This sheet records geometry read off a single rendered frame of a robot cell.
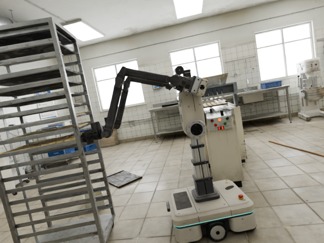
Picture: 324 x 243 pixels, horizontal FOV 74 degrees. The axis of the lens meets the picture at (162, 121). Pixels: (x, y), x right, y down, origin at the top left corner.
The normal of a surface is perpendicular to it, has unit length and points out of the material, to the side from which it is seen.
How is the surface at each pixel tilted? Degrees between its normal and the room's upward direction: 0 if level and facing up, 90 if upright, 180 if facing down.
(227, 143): 90
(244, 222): 90
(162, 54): 90
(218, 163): 90
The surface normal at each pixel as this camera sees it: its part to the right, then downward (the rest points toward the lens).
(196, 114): 0.09, 0.29
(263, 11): -0.14, 0.14
